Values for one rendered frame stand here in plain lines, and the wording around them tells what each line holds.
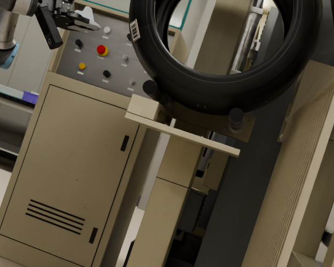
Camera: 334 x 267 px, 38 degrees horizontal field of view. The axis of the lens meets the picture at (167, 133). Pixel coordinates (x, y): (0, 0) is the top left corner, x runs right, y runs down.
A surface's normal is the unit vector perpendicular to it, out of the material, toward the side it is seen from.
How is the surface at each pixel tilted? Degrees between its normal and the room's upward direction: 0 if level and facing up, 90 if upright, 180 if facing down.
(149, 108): 90
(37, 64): 90
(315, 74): 90
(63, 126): 90
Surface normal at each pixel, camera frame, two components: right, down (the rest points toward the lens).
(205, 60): -0.14, -0.07
